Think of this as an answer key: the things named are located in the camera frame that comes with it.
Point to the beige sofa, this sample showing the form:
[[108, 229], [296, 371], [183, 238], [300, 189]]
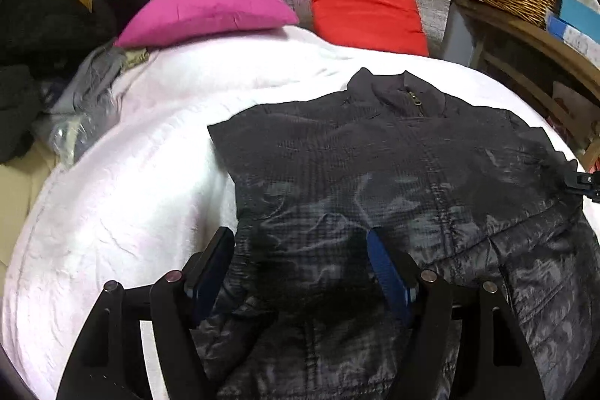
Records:
[[18, 194]]

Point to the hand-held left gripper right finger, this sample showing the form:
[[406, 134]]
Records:
[[384, 269]]

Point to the red pillow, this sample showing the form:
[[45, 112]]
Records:
[[365, 11]]

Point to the grey garment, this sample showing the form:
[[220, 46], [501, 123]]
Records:
[[89, 95]]

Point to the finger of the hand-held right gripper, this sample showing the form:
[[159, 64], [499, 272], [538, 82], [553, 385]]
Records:
[[583, 182]]

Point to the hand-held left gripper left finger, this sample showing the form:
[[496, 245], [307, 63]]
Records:
[[211, 269]]

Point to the white bed blanket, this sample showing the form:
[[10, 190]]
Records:
[[140, 175]]

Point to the blue cardboard box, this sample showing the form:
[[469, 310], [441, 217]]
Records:
[[583, 13]]

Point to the pile of black coats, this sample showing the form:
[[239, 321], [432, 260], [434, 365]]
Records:
[[42, 34]]

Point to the blue and white boxes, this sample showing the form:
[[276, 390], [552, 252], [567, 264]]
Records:
[[572, 37]]

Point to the wooden side table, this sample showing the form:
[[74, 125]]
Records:
[[515, 39]]

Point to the dark quilted puffer jacket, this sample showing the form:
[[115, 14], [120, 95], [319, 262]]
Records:
[[351, 156]]

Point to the pink pillow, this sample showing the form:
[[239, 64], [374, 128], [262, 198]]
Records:
[[211, 13]]

